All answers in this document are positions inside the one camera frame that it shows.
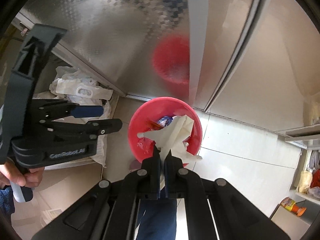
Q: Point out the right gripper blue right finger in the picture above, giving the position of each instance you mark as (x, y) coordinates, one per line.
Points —
(174, 185)

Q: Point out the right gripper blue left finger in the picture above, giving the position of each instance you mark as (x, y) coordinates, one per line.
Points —
(151, 181)

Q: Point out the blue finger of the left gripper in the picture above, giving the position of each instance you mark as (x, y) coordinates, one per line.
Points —
(95, 127)
(90, 111)

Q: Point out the white plastic glove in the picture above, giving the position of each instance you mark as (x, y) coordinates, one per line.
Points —
(172, 137)

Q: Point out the orange plastic cup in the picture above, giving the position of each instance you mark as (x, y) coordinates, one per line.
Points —
(290, 205)

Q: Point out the red plastic trash bin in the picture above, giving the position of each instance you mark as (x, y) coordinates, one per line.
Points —
(168, 124)

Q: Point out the person left hand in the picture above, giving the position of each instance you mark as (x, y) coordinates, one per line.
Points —
(10, 173)

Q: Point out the white plastic bags pile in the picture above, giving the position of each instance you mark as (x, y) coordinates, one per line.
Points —
(77, 87)

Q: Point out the red sauce packet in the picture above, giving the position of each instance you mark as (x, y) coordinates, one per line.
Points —
(153, 126)

